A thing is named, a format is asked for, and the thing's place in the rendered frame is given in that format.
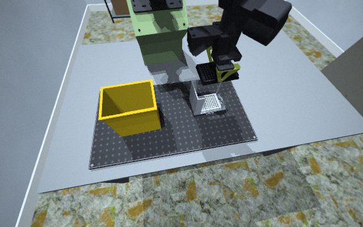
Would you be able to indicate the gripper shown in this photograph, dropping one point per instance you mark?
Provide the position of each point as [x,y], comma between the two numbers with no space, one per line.
[220,60]

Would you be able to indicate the yellow open-top bin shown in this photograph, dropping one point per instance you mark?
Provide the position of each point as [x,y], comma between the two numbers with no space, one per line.
[130,108]

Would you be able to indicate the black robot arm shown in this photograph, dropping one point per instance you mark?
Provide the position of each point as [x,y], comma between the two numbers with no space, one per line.
[260,20]

